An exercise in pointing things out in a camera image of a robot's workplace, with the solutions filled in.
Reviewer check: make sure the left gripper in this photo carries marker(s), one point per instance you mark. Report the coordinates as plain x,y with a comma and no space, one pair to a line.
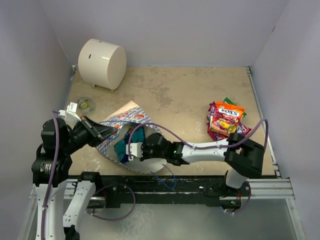
96,136

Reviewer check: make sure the blue checkered paper bag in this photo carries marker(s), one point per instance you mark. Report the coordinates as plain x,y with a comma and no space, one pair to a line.
125,147

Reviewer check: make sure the red Real snack bag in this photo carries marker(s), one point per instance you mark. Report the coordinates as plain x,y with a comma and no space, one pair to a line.
218,136

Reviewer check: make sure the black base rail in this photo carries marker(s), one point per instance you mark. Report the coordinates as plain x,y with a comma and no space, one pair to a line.
208,190

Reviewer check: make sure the orange Fox's fruits candy bag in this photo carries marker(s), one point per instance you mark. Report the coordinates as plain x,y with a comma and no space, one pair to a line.
226,118

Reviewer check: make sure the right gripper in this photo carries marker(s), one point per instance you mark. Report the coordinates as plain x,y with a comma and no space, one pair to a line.
144,155

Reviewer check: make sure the white cylindrical container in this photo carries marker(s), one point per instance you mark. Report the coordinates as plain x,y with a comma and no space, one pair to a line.
102,64

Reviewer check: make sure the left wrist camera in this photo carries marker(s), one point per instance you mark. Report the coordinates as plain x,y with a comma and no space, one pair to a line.
70,114

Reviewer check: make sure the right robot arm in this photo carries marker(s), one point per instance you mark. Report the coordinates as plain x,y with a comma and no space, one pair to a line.
244,156

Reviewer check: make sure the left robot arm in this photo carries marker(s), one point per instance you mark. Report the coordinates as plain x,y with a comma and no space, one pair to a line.
50,173

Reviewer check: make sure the purple Fox's berries candy bag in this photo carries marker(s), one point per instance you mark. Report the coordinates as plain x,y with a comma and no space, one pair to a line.
241,129

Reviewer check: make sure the green Fox's candy bag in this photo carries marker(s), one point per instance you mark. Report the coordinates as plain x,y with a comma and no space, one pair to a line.
228,101

